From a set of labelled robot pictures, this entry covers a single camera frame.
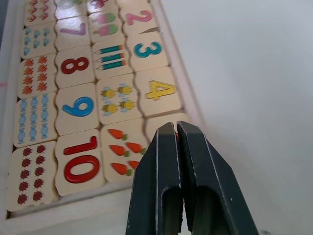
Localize wooden tile seven blue shapes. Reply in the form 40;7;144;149
20;22;58;60

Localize wooden tile teal three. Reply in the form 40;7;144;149
124;30;172;73

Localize wooden tile dark red eight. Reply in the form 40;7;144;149
54;45;96;89

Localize wooden tile pink two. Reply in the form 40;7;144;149
118;0;158;34

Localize wooden tile number five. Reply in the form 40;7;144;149
143;112;194;145

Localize wooden tile nine blue candies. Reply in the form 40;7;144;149
12;92;59;148

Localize wooden tile ten ladybugs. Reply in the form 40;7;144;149
5;141;60;212

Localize wooden tile six strawberries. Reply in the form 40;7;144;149
23;0;57;27

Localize wooden tile eight orange leaves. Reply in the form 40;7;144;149
17;53;58;99

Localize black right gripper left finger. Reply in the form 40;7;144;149
125;122;183;235

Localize wooden tile two ice creams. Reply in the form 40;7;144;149
87;9;126;45

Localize wooden tile four bees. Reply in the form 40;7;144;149
95;72;145;125

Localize wooden tile five carrots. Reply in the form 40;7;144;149
100;117;153;183

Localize wooden tile three pencils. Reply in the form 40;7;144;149
91;40;133;80

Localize wooden tile yellow four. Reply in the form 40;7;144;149
133;66;183;118

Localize wooden tile red ten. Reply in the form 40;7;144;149
54;129;109;197

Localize wooden tile green six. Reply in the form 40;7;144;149
53;0;89;21

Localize wooden tile purple seven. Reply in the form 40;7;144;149
53;15;92;51

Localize white wooden puzzle board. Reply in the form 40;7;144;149
0;0;208;235

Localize wooden tile one cherry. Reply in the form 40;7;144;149
85;0;118;14

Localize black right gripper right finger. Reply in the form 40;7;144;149
176;120;260;235

